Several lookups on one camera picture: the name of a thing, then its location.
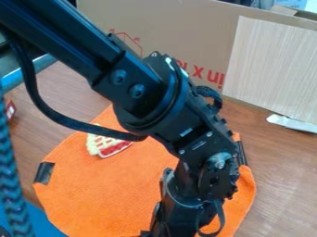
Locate blue braided cable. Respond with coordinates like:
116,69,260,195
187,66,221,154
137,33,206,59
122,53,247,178
0,89,38,237

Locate red and cream toy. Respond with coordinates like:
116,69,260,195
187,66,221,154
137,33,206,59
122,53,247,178
83,124,135,159

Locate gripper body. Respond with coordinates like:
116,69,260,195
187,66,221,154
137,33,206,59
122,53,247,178
139,197,227,237

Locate red and white tag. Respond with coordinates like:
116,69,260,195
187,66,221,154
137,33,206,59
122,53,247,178
2,99,19,121

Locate orange cloth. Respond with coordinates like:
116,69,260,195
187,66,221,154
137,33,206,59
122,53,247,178
31,105,258,237

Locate cardboard box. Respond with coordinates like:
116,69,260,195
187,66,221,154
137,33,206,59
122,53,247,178
75,0,317,94

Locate wooden board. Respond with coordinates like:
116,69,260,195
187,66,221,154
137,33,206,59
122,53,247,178
222,16,317,126

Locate white paper scrap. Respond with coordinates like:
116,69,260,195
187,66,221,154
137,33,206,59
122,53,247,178
264,113,317,134

